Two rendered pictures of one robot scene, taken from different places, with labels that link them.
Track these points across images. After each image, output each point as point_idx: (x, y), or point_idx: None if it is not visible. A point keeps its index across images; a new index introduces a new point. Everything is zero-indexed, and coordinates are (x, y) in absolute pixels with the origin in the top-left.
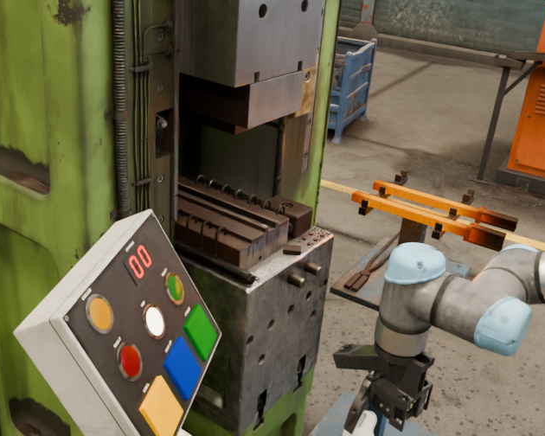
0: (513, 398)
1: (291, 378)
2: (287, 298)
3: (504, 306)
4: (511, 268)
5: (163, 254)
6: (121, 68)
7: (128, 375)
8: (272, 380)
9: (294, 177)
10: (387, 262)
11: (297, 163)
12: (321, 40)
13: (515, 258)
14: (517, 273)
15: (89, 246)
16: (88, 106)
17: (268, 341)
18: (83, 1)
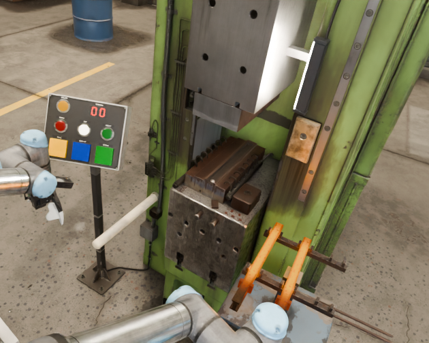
0: None
1: (203, 273)
2: (199, 222)
3: None
4: (22, 165)
5: (114, 121)
6: (164, 55)
7: (55, 127)
8: (188, 256)
9: (288, 197)
10: (294, 299)
11: (292, 190)
12: (333, 123)
13: (30, 167)
14: (18, 166)
15: (150, 120)
16: (154, 64)
17: (184, 230)
18: (156, 21)
